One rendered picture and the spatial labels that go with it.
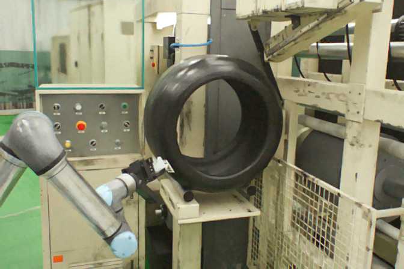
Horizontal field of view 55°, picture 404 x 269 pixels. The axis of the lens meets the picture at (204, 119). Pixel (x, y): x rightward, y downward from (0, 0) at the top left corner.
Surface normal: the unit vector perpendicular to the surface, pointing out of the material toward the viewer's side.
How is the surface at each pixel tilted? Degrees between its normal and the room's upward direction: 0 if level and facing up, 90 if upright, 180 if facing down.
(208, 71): 80
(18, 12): 90
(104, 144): 90
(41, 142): 56
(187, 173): 98
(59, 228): 90
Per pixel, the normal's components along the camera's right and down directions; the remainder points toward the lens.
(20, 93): 0.54, 0.16
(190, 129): 0.31, 0.17
